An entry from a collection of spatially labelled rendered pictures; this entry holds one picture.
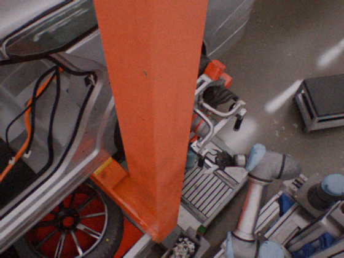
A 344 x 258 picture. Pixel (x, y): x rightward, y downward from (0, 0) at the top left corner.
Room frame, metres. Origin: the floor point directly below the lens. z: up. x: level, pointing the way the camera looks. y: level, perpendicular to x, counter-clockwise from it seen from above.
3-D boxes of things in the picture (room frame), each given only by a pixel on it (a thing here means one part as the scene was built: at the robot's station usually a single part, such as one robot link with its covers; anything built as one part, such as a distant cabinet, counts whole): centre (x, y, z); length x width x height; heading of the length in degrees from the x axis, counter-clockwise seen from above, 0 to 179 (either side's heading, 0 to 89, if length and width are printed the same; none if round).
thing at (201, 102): (1.14, -0.27, 1.03); 0.19 x 0.18 x 0.11; 50
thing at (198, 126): (1.10, -0.16, 0.85); 0.21 x 0.14 x 0.14; 50
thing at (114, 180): (0.78, 0.31, 0.69); 0.52 x 0.17 x 0.35; 50
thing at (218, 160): (0.88, -0.32, 0.80); 0.12 x 0.08 x 0.09; 95
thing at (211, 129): (0.99, -0.14, 1.03); 0.19 x 0.18 x 0.11; 50
